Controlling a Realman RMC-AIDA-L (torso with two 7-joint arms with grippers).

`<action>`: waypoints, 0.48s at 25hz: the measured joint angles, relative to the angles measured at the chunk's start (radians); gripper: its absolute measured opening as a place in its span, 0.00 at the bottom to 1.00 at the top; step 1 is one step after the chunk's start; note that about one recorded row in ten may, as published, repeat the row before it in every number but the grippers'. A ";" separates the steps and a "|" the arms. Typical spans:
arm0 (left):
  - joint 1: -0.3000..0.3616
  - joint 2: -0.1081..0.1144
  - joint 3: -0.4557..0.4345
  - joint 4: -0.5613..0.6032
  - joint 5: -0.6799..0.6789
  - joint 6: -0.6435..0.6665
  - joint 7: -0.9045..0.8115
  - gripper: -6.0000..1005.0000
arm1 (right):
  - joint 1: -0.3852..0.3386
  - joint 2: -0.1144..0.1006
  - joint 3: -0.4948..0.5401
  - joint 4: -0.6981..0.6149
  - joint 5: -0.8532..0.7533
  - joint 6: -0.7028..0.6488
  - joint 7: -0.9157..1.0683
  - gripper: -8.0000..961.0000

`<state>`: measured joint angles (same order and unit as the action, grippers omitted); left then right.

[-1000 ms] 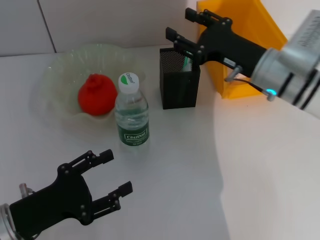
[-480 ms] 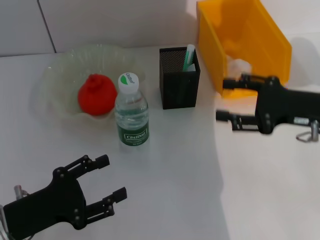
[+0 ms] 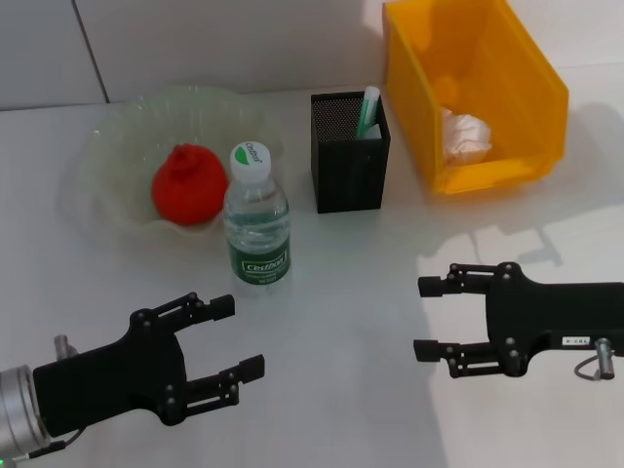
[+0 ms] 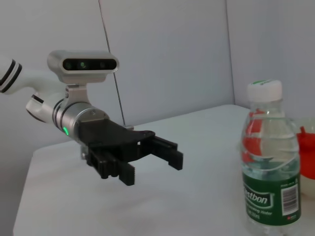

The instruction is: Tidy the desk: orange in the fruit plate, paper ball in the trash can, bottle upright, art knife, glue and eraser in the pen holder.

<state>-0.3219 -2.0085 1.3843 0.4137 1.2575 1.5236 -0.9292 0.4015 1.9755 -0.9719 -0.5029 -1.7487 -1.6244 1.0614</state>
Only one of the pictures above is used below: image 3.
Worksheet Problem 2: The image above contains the pale green glass fruit plate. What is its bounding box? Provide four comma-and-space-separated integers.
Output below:
60, 85, 287, 240

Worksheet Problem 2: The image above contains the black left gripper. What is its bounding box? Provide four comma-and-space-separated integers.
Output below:
32, 292, 266, 438

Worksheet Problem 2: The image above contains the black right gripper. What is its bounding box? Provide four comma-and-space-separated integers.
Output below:
412, 261, 624, 380

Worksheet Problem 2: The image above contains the yellow plastic bin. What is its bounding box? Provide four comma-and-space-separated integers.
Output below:
382, 0, 570, 196

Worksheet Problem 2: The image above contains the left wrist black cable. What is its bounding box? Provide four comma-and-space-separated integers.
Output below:
26, 428, 82, 459

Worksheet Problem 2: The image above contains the black mesh pen holder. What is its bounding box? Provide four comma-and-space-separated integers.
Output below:
310, 89, 393, 215

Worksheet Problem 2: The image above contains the wrist metal connector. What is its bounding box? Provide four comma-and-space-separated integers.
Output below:
52, 333, 79, 360
595, 336, 619, 381

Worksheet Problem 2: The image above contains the white paper ball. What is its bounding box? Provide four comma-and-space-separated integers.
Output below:
441, 109, 493, 165

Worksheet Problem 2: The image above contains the clear green-label water bottle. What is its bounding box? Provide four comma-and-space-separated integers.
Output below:
222, 140, 293, 290

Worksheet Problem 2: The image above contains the left wrist metal connector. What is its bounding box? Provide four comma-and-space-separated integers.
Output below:
52, 333, 79, 360

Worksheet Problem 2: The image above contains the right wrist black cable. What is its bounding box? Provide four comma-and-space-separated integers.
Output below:
573, 354, 604, 382

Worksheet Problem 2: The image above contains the red knitted toy orange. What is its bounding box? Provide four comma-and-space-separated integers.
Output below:
149, 142, 230, 226

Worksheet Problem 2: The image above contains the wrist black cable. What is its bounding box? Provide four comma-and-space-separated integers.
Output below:
26, 428, 82, 459
573, 354, 604, 382

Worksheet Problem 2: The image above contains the right wrist metal connector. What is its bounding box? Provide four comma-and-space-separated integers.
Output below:
595, 336, 619, 381

